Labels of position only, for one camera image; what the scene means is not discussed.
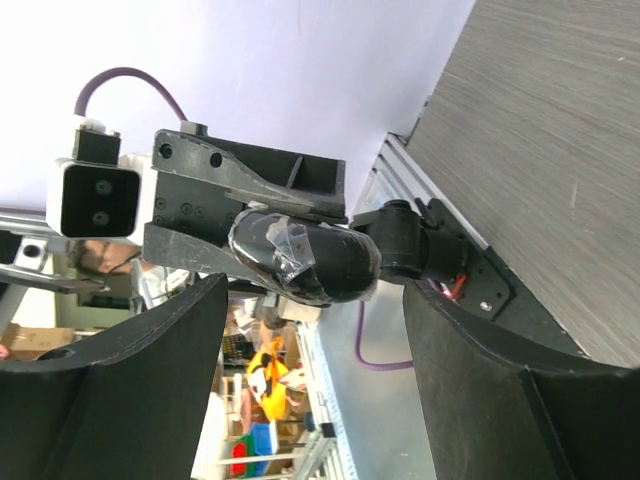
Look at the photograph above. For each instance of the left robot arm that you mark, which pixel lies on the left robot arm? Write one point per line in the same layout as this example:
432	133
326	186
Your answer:
408	251

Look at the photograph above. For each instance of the black oblong charging case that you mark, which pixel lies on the black oblong charging case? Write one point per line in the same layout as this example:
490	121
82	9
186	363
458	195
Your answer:
310	263

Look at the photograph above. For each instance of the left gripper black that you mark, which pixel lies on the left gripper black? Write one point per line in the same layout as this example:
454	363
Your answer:
204	183

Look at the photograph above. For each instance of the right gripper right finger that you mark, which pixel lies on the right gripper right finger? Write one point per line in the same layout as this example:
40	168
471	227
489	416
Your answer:
500	406

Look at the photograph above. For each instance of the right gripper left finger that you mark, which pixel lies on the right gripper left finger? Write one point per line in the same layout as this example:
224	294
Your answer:
126	403

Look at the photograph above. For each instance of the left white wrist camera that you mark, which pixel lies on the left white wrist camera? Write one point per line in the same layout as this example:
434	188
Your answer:
98	192

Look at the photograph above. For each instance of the white slotted cable duct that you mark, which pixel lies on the white slotted cable duct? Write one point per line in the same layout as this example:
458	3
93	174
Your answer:
328	455

